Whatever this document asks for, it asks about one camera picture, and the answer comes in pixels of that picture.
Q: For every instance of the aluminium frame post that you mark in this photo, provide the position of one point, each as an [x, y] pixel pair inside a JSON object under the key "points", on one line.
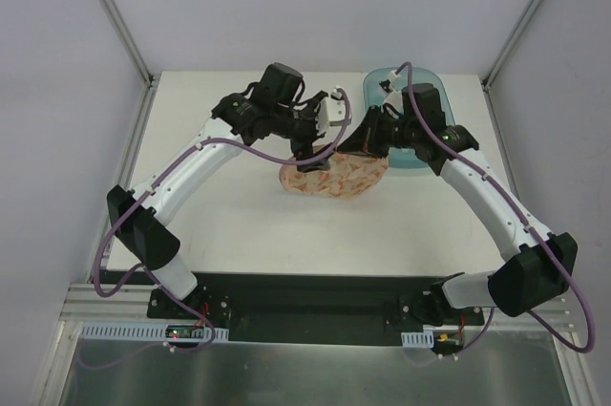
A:
{"points": [[527, 16], [127, 41]]}

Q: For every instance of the floral mesh laundry bag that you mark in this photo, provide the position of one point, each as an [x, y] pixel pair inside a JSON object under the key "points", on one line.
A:
{"points": [[348, 177]]}

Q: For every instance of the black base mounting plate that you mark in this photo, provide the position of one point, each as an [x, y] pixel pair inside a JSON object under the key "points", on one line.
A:
{"points": [[313, 309]]}

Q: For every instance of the left white cable duct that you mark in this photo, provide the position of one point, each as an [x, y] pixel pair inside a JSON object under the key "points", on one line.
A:
{"points": [[152, 333]]}

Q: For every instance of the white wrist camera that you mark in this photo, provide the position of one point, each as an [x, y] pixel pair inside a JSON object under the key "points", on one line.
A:
{"points": [[392, 97], [332, 110]]}

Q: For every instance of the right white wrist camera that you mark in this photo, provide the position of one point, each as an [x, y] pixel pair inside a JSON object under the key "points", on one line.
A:
{"points": [[392, 97]]}

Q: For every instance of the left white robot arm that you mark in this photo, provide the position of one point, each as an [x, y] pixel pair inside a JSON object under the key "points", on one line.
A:
{"points": [[140, 216]]}

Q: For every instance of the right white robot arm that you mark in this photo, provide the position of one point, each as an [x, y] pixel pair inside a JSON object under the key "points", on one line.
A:
{"points": [[537, 262]]}

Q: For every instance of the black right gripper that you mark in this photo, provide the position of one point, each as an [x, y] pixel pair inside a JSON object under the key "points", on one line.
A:
{"points": [[368, 134]]}

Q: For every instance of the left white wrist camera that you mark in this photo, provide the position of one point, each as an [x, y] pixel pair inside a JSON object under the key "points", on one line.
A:
{"points": [[332, 110]]}

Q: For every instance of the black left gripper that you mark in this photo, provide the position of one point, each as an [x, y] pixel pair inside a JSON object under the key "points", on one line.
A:
{"points": [[308, 142]]}

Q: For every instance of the white cable duct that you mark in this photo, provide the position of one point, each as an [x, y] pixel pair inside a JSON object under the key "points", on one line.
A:
{"points": [[428, 339], [152, 333]]}

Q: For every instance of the right white cable duct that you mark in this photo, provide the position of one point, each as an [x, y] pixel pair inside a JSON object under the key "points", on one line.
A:
{"points": [[428, 339]]}

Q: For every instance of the right aluminium frame post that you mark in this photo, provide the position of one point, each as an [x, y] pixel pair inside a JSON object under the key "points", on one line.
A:
{"points": [[527, 16]]}

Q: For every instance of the left aluminium frame post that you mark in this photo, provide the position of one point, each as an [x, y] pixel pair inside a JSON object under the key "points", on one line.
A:
{"points": [[127, 41]]}

